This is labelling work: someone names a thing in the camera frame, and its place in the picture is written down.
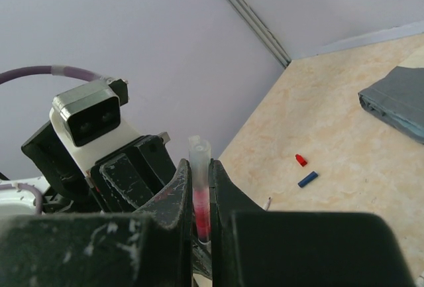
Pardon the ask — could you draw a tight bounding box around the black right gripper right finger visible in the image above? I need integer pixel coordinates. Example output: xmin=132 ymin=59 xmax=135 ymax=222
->
xmin=209 ymin=160 xmax=415 ymax=286

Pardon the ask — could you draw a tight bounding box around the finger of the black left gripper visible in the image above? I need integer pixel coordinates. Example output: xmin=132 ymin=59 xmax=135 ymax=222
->
xmin=99 ymin=154 xmax=154 ymax=213

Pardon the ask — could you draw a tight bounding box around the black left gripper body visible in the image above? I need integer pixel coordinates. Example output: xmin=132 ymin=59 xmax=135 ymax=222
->
xmin=21 ymin=123 xmax=176 ymax=213

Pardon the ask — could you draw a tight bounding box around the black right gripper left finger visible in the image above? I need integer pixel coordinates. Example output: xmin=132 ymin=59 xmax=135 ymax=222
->
xmin=1 ymin=159 xmax=193 ymax=286

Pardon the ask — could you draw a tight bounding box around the clear pen cap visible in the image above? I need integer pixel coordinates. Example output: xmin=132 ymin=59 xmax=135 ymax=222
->
xmin=187 ymin=135 xmax=212 ymax=243

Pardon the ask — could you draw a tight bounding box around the red clear pen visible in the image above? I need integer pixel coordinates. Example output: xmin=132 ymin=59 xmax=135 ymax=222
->
xmin=193 ymin=188 xmax=211 ymax=243

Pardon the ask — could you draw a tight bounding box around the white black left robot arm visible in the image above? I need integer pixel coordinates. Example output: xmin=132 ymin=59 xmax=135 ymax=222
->
xmin=1 ymin=121 xmax=140 ymax=217

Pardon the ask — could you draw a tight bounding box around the small white red-end pen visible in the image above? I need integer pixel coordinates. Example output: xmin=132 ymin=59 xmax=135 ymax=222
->
xmin=263 ymin=197 xmax=272 ymax=211

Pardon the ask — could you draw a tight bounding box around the blue pen cap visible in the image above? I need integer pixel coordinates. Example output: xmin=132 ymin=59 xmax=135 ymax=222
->
xmin=297 ymin=171 xmax=319 ymax=188

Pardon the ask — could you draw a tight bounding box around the small red pen cap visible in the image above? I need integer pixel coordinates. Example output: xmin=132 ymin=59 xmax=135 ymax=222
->
xmin=295 ymin=154 xmax=308 ymax=167

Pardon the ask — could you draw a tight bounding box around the folded grey beige cloth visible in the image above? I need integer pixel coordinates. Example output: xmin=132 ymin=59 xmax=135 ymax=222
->
xmin=358 ymin=47 xmax=423 ymax=144

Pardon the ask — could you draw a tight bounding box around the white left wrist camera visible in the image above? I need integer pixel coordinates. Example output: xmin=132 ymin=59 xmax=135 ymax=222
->
xmin=49 ymin=80 xmax=141 ymax=176

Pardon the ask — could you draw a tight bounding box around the aluminium frame post left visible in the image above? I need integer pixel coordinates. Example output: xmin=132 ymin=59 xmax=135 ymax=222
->
xmin=226 ymin=0 xmax=292 ymax=69

